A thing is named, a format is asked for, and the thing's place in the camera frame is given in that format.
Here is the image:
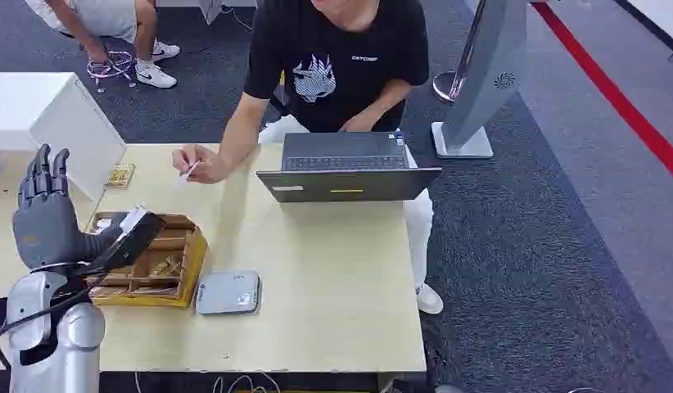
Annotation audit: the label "grey standing display panel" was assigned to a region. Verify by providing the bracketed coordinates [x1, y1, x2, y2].
[431, 0, 529, 160]

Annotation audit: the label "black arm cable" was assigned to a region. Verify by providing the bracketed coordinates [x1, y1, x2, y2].
[0, 261, 111, 372]

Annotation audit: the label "person's right hand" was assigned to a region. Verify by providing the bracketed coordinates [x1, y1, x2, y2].
[170, 143, 230, 186]

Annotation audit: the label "small grey flat device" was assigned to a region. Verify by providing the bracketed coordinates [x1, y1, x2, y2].
[194, 270, 262, 317]

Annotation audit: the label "seated person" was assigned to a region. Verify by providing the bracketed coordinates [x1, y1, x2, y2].
[170, 0, 445, 316]

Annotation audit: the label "white cabinet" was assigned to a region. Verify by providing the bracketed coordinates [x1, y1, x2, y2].
[0, 71, 128, 202]

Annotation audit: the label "purple and white cable bundle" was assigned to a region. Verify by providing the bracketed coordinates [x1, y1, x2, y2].
[86, 50, 138, 89]

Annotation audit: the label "red floor tape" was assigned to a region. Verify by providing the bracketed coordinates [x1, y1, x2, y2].
[531, 1, 673, 187]

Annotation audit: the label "white cables under desk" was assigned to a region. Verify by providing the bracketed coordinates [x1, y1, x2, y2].
[210, 371, 282, 393]

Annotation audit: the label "crouching person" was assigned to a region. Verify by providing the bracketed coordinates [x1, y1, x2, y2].
[24, 0, 182, 90]

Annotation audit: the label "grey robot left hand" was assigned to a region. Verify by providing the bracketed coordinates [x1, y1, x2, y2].
[11, 143, 125, 271]

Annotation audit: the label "dark grey laptop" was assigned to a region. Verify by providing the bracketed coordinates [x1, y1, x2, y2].
[255, 131, 443, 204]

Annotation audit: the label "person's left hand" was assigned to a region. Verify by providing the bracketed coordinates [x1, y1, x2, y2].
[338, 112, 377, 134]

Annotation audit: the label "chrome stanchion post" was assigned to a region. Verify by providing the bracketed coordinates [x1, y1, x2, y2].
[431, 0, 490, 105]

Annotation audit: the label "wooden card box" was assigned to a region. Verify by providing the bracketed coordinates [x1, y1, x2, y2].
[85, 211, 210, 309]

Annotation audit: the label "person's hand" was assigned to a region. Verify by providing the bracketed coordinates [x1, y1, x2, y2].
[338, 112, 377, 134]
[170, 143, 230, 186]

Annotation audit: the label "yellow printed card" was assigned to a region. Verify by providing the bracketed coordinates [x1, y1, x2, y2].
[105, 163, 137, 190]

